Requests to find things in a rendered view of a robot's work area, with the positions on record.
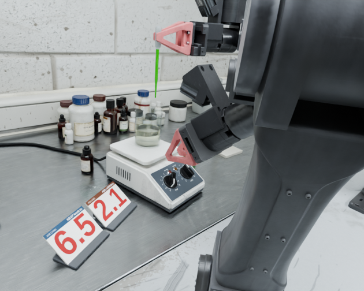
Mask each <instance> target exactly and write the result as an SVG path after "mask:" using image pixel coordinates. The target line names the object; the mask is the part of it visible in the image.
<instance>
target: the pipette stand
mask: <svg viewBox="0 0 364 291"><path fill-rule="evenodd" d="M242 152H243V150H240V149H238V148H236V147H234V146H231V147H229V148H227V149H226V150H224V151H222V153H220V154H219V155H221V156H222V157H224V158H229V157H231V156H234V155H237V154H240V153H242Z"/></svg>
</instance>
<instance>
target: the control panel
mask: <svg viewBox="0 0 364 291"><path fill-rule="evenodd" d="M183 165H184V164H183V163H178V162H174V163H171V164H169V165H167V166H165V167H163V168H161V169H159V170H157V171H155V172H153V173H151V176H152V177H153V179H155V181H156V182H157V184H158V185H159V186H160V187H161V188H162V190H163V191H164V192H165V193H166V194H167V196H168V197H169V198H170V200H171V201H174V200H175V199H177V198H178V197H180V196H181V195H183V194H184V193H186V192H188V191H189V190H190V189H192V188H193V187H195V186H197V185H198V184H200V183H201V182H203V180H202V178H201V177H200V176H199V175H198V173H197V172H196V171H195V170H194V169H193V168H192V167H191V166H190V165H189V167H190V168H191V169H192V171H193V172H194V175H193V176H192V178H191V179H186V178H184V177H183V176H182V175H181V174H180V169H181V168H182V167H183ZM175 167H176V168H177V170H175V169H174V168H175ZM169 170H170V171H172V172H175V173H176V180H177V187H175V188H173V189H172V188H169V187H167V186H166V185H165V183H164V177H165V176H168V175H171V173H169V172H168V171H169Z"/></svg>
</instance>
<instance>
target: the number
mask: <svg viewBox="0 0 364 291"><path fill-rule="evenodd" d="M99 229H100V228H99V227H98V226H97V225H96V223H95V222H94V221H93V220H92V219H91V218H90V217H89V215H88V214H87V213H86V212H85V211H84V210H83V211H82V212H80V213H79V214H78V215H76V216H75V217H74V218H73V219H71V220H70V221H69V222H68V223H67V224H66V225H64V226H63V227H62V228H60V230H58V231H57V232H55V233H54V234H53V235H52V236H51V237H49V238H48V240H49V241H50V242H51V243H52V244H53V245H54V246H55V248H56V249H57V250H58V251H59V252H60V254H61V255H62V256H63V257H64V258H65V259H66V260H68V259H69V258H70V257H71V256H72V255H73V254H74V253H75V252H76V251H77V250H78V249H79V248H80V247H81V246H82V245H83V244H84V243H85V242H86V241H87V240H88V239H89V238H90V237H92V236H93V235H94V234H95V233H96V232H97V231H98V230H99Z"/></svg>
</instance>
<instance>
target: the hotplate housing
mask: <svg viewBox="0 0 364 291"><path fill-rule="evenodd" d="M171 163H174V162H170V161H168V160H167V158H163V159H161V160H159V161H157V162H155V163H152V164H150V165H141V164H139V163H137V162H135V161H133V160H131V159H129V158H127V157H126V156H123V155H121V154H119V153H117V152H115V151H110V152H108V153H107V154H106V175H107V178H109V179H111V180H112V181H114V182H116V183H118V184H120V185H121V186H123V187H124V188H127V189H128V190H130V191H132V192H133V193H135V194H137V195H139V196H141V197H142V198H144V199H146V200H148V201H150V202H152V203H153V204H155V205H156V206H158V207H161V208H162V209H164V210H165V211H167V212H172V211H173V210H175V209H176V208H177V207H179V206H181V205H182V204H183V203H185V202H186V201H188V200H189V199H190V198H192V197H194V196H195V195H196V194H198V193H199V192H201V191H202V190H203V188H204V187H205V181H204V179H203V178H202V180H203V182H201V183H200V184H198V185H197V186H195V187H193V188H192V189H190V190H189V191H188V192H186V193H184V194H183V195H181V196H180V197H178V198H177V199H175V200H174V201H171V200H170V198H169V197H168V196H167V194H166V193H165V192H164V191H163V190H162V188H161V187H160V186H159V185H158V184H157V182H156V181H155V179H153V177H152V176H151V173H153V172H155V171H157V170H159V169H161V168H163V167H165V166H167V165H169V164H171ZM191 167H192V166H191ZM193 169H194V168H193ZM195 171H196V170H195ZM198 175H199V174H198ZM199 176H200V175H199Z"/></svg>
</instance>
